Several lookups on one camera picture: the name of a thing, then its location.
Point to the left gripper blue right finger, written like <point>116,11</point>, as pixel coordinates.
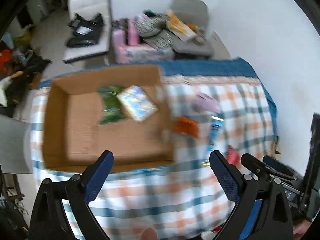
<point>261,208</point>

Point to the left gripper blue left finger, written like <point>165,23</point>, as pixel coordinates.
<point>49,219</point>

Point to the red snack packet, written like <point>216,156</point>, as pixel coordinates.
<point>232,157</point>

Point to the blue long tube packet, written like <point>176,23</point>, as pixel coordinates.
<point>216,122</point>

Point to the green snack packet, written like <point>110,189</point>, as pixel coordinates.
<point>111,105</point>

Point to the orange snack packet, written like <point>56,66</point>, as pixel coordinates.
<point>186,126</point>

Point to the purple socks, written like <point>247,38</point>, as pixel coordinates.
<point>204,102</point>

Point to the grey chair near table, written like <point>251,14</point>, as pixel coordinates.
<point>15,146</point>

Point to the plaid checkered tablecloth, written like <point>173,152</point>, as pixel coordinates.
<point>183,199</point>

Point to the open cardboard box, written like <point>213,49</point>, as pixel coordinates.
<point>83,118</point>

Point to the blue under blanket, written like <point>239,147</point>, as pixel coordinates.
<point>191,68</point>

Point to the white goose plush toy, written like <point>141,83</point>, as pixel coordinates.
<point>4,84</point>

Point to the red plastic bag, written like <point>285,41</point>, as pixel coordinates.
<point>5,56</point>

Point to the floral pink storage box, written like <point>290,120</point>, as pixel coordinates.
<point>142,53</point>

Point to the pink suitcase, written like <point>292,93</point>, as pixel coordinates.
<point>120,38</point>

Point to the white leather chair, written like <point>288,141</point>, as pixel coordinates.
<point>88,9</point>

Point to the black plastic bag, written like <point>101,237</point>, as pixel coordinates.
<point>85,32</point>

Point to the yellow printed snack box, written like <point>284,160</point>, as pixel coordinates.
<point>178,28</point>

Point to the grey cushioned chair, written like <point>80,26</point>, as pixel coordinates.
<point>194,45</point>

